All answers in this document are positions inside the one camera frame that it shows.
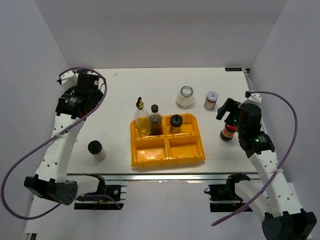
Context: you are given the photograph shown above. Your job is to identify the brown jar white lid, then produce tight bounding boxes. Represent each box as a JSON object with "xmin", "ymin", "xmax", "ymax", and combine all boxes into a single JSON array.
[{"xmin": 203, "ymin": 91, "xmax": 219, "ymax": 110}]

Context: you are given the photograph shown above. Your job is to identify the red-lid dark sauce jar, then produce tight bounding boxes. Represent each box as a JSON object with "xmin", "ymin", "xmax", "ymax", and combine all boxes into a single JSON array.
[{"xmin": 220, "ymin": 123, "xmax": 237, "ymax": 142}]

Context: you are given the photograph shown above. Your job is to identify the glass jar white contents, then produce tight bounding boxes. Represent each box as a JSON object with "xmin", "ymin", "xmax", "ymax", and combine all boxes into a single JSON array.
[{"xmin": 176, "ymin": 85, "xmax": 195, "ymax": 108}]

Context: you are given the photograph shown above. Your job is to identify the black-lid shaker with knob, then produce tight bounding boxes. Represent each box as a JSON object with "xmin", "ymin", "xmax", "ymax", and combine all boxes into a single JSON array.
[{"xmin": 169, "ymin": 114, "xmax": 183, "ymax": 134}]

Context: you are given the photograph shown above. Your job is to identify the black-lid white shaker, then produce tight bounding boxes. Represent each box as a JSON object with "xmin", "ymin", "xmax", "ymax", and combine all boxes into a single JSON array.
[{"xmin": 87, "ymin": 140, "xmax": 107, "ymax": 161}]

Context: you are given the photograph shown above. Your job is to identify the clear oil bottle gold spout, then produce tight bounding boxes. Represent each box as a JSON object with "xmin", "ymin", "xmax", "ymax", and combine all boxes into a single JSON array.
[{"xmin": 134, "ymin": 97, "xmax": 150, "ymax": 137}]

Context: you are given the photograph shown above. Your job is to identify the dark sauce bottle black cap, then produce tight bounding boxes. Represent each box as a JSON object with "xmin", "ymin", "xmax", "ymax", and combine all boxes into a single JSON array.
[{"xmin": 148, "ymin": 104, "xmax": 163, "ymax": 136}]

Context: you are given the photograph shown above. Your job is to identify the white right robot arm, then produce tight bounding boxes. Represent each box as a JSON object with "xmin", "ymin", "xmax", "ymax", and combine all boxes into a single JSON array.
[{"xmin": 216, "ymin": 98, "xmax": 317, "ymax": 240}]

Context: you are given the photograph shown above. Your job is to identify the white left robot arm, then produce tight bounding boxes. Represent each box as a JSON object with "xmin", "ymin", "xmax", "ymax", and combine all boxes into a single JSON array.
[{"xmin": 24, "ymin": 73, "xmax": 106, "ymax": 206}]

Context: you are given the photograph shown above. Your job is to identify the yellow four-compartment tray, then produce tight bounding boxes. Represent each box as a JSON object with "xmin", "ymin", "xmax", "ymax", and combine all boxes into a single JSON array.
[{"xmin": 130, "ymin": 113, "xmax": 206, "ymax": 168}]

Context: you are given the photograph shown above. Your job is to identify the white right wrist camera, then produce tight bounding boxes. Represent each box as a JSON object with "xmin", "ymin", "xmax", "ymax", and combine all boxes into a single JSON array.
[{"xmin": 243, "ymin": 91, "xmax": 262, "ymax": 105}]

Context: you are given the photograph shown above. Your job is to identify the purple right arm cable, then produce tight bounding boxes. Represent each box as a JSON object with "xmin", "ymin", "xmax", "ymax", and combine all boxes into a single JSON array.
[{"xmin": 211, "ymin": 90, "xmax": 299, "ymax": 227}]

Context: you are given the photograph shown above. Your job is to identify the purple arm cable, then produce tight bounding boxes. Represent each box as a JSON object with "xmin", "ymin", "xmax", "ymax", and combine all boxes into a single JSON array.
[
  {"xmin": 1, "ymin": 67, "xmax": 109, "ymax": 220},
  {"xmin": 211, "ymin": 90, "xmax": 299, "ymax": 227}
]

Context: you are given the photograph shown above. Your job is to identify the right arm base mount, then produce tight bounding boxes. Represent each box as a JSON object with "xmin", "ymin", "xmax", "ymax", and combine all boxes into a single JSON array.
[{"xmin": 203, "ymin": 173, "xmax": 251, "ymax": 213}]

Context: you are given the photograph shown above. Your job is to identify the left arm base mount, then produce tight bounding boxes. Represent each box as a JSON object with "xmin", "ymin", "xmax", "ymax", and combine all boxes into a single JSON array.
[{"xmin": 73, "ymin": 174, "xmax": 127, "ymax": 211}]

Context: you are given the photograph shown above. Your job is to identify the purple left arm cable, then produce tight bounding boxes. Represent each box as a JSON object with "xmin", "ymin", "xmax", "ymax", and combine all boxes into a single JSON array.
[{"xmin": 1, "ymin": 67, "xmax": 109, "ymax": 220}]

